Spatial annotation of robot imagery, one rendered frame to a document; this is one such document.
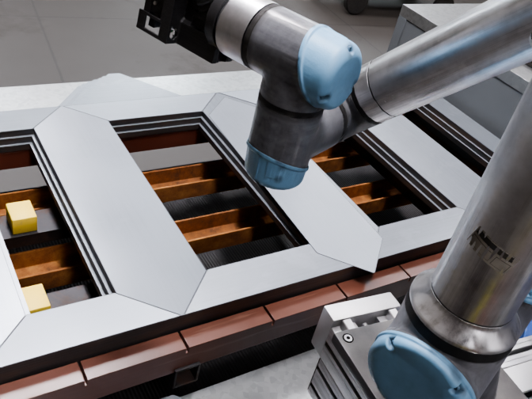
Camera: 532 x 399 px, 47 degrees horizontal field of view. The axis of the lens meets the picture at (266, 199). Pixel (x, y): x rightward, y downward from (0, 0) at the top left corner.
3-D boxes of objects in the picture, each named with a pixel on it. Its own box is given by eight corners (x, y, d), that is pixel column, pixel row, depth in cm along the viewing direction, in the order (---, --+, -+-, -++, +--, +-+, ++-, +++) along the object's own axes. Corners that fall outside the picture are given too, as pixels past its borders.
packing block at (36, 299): (14, 304, 115) (13, 289, 112) (42, 297, 117) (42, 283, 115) (22, 327, 111) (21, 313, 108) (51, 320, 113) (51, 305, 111)
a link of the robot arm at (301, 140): (332, 172, 78) (356, 94, 71) (277, 204, 70) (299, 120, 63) (283, 142, 81) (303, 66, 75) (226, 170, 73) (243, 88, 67)
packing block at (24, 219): (5, 217, 132) (5, 203, 130) (30, 213, 135) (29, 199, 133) (13, 235, 129) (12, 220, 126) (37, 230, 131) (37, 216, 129)
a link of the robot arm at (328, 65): (312, 128, 63) (334, 51, 58) (233, 82, 67) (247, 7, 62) (353, 108, 68) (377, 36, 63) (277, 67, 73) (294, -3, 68)
